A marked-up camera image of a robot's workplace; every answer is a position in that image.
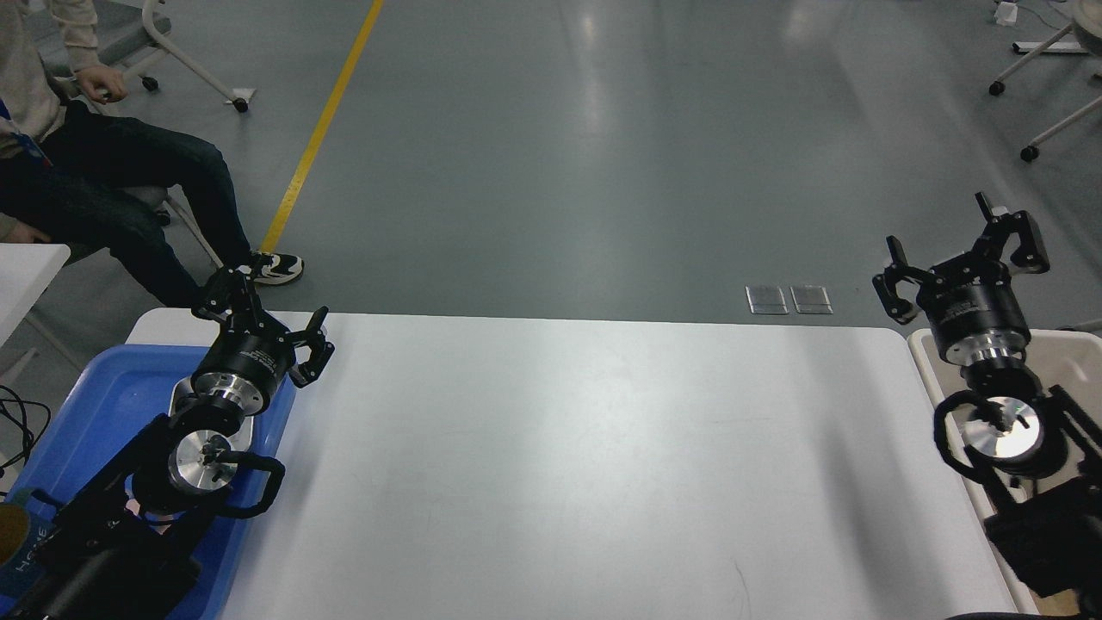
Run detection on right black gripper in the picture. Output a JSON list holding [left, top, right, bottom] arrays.
[[871, 192, 1050, 365]]

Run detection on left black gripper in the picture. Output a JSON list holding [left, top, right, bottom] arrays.
[[190, 255, 336, 416]]

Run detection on dark blue HOME mug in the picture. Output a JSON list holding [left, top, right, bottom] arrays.
[[1, 489, 64, 598]]

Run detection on steel rectangular tin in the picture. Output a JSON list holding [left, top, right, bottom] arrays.
[[168, 373, 264, 452]]

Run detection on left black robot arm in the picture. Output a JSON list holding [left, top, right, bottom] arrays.
[[6, 255, 335, 619]]

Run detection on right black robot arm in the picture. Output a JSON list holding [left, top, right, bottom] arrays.
[[871, 192, 1099, 619]]

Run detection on beige plastic bin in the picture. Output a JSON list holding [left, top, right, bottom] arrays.
[[907, 329, 1101, 616]]

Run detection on person in dark trousers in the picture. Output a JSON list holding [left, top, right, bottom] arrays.
[[1, 1, 306, 307]]

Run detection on blue plastic tray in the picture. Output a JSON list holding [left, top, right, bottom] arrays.
[[13, 345, 296, 619]]

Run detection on right metal floor plate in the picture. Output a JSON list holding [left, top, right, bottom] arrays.
[[789, 285, 834, 315]]

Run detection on metal floor plate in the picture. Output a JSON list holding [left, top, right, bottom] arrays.
[[745, 285, 789, 315], [789, 285, 834, 315]]

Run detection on left metal floor plate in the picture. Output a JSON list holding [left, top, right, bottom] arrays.
[[745, 285, 789, 315]]

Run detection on white side table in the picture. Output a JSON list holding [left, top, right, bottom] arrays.
[[1, 243, 83, 372]]

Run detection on white floor power adapter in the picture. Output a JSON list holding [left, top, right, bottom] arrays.
[[994, 1, 1018, 28]]

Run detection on white chair base right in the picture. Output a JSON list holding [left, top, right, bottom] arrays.
[[988, 0, 1102, 164]]

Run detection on grey office chair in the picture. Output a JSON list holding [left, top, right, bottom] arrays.
[[39, 0, 253, 115]]

